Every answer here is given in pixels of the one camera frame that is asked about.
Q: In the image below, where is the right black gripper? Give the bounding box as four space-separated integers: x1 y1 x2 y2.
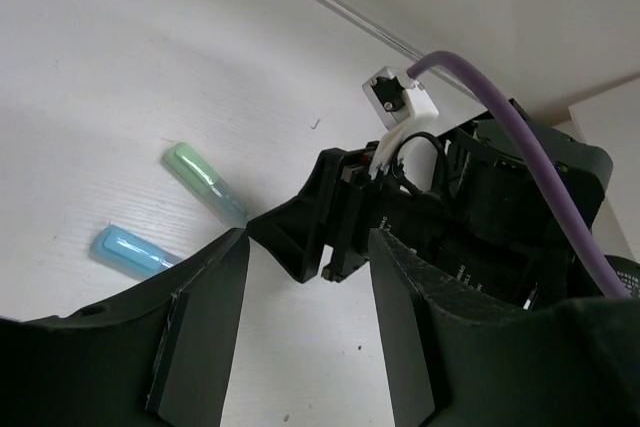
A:
319 96 614 308

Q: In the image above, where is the green highlighter pen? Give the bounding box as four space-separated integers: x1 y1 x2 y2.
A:
161 142 249 228

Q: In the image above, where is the blue highlighter pen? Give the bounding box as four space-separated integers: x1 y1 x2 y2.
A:
89 225 182 279

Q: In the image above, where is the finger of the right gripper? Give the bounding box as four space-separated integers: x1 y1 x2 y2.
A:
247 148 350 282

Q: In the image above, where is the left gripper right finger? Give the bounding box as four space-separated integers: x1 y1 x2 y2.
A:
368 230 639 426

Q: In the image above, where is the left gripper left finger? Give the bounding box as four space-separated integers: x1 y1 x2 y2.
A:
1 229 249 426

